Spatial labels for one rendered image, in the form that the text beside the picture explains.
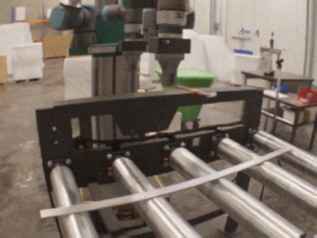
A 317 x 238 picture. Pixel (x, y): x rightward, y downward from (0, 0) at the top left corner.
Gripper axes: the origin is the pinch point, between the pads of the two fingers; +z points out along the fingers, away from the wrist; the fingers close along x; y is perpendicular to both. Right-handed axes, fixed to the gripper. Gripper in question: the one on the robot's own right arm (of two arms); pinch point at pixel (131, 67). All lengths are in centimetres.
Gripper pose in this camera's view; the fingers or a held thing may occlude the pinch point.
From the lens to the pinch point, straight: 130.3
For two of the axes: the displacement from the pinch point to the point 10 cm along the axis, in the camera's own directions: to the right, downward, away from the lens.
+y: -4.6, -2.8, 8.4
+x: -8.9, 1.0, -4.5
